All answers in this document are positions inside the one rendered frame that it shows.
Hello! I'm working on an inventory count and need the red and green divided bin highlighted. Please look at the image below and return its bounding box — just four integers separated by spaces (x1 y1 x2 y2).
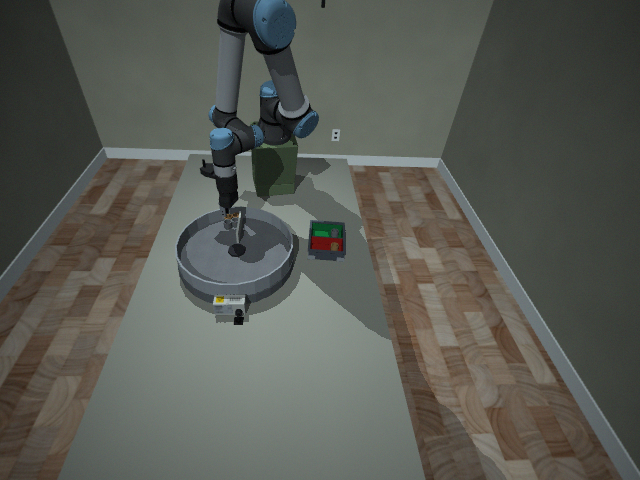
307 220 346 262

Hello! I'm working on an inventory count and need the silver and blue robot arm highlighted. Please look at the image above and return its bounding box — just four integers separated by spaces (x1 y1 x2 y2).
209 0 319 167

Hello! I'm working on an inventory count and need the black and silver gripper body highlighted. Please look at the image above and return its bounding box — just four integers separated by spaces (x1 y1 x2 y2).
200 159 239 209

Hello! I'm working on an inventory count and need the grey round turntable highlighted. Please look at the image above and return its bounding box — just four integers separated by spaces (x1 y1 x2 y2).
175 206 294 325

